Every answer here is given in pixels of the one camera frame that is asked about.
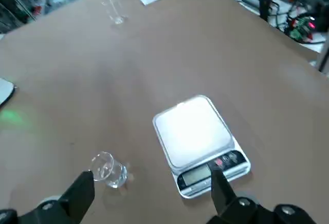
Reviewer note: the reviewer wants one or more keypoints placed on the glass stirring rod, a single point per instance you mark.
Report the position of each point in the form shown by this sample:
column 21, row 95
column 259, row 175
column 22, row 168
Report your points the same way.
column 110, row 3

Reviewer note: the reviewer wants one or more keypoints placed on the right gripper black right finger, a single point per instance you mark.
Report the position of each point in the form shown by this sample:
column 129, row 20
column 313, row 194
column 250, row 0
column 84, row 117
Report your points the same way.
column 226, row 203

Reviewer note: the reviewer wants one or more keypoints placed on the silver digital balance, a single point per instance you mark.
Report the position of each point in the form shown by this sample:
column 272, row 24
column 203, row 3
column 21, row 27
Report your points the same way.
column 192, row 131

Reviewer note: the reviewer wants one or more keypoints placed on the aluminium frame post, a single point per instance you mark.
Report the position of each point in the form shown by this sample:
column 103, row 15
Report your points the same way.
column 324, row 54

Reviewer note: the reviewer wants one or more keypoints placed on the small glass beaker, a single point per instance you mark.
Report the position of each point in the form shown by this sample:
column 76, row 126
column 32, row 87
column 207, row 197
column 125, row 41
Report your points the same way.
column 115, row 177

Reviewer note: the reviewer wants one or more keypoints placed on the green circuit board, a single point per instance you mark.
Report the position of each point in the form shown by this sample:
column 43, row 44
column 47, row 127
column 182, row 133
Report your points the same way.
column 302, row 28

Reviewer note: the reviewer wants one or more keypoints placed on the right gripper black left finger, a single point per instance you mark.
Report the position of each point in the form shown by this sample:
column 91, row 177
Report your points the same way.
column 74, row 201

